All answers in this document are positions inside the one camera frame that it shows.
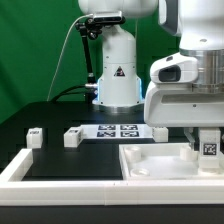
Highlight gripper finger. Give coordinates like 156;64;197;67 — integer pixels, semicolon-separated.
184;128;195;148

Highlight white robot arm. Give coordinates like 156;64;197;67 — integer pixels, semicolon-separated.
78;0;224;149

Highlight white U-shaped fence frame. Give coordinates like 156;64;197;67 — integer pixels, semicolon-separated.
0;149;224;206

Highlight black cables at base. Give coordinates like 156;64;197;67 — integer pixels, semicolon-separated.
49;84;89;103

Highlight sheet with fiducial tags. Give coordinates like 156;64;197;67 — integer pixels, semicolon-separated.
82;124;152;139

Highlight grey camera on stand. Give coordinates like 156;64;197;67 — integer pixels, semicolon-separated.
93;11;122;22

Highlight white square table top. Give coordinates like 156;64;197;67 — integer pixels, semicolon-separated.
119;143;224;180

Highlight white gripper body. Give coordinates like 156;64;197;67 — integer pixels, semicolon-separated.
144;82;224;127

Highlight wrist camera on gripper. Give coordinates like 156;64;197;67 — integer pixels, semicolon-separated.
150;53;198;84

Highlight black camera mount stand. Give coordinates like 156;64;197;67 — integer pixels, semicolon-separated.
74;16;126;104

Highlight white camera cable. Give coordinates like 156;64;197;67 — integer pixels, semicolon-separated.
46;13;96;102

